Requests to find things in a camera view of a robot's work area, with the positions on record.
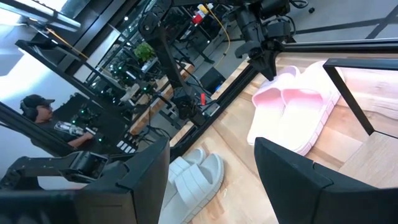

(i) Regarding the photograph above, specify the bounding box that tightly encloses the pink foam slide sandal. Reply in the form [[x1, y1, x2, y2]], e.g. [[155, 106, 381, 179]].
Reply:
[[247, 65, 301, 147], [257, 60, 343, 156]]

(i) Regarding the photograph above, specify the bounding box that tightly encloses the person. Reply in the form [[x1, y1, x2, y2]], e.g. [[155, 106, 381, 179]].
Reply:
[[19, 94, 96, 150]]

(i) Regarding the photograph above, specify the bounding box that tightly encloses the black box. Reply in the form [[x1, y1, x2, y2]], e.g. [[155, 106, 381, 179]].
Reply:
[[198, 67, 227, 94]]

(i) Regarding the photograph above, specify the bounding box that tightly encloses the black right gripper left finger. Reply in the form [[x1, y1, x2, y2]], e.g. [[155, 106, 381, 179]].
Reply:
[[74, 136, 170, 224]]

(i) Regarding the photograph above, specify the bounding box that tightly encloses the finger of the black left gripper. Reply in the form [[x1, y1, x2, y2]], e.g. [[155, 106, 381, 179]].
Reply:
[[251, 60, 271, 80], [264, 58, 277, 81]]

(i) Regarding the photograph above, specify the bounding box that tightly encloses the yellow cable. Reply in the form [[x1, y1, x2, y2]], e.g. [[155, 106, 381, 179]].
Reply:
[[203, 4, 231, 68]]

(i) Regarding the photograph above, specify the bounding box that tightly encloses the black metal wood shelf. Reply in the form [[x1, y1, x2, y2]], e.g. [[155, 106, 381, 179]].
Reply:
[[323, 57, 398, 190]]

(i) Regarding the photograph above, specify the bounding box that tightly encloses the white foam slide sandal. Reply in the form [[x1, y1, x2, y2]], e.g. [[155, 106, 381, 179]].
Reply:
[[161, 147, 206, 212], [158, 152, 224, 224]]

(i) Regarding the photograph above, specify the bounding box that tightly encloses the small green potted plant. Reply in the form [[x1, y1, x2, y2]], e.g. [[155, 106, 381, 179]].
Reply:
[[133, 42, 155, 62]]

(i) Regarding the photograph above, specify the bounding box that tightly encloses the black table edge rail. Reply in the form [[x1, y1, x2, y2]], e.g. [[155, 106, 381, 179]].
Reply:
[[169, 39, 398, 161]]

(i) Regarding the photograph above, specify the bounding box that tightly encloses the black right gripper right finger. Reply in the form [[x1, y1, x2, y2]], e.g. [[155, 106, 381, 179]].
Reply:
[[254, 136, 398, 224]]

